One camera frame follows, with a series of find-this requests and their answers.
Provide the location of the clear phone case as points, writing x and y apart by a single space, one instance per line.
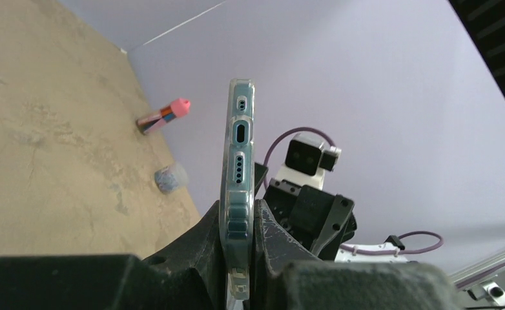
237 188

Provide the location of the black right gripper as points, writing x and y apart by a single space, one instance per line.
316 219

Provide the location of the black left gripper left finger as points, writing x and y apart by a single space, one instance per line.
188 273

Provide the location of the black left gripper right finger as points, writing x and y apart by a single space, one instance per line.
288 276

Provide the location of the aluminium frame rail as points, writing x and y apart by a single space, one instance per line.
484 282

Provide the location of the pink capped bottle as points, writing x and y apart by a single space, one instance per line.
177 108

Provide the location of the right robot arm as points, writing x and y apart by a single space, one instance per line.
391 250

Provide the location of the clear plastic cup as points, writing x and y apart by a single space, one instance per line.
171 178

